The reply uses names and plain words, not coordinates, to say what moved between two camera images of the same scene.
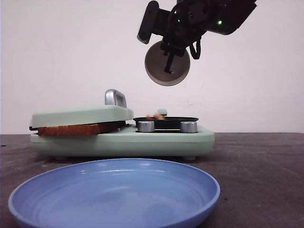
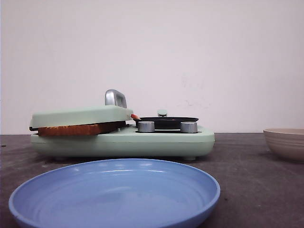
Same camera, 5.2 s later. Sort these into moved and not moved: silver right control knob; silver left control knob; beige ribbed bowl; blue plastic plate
Moved: beige ribbed bowl
Not moved: blue plastic plate; silver left control knob; silver right control knob
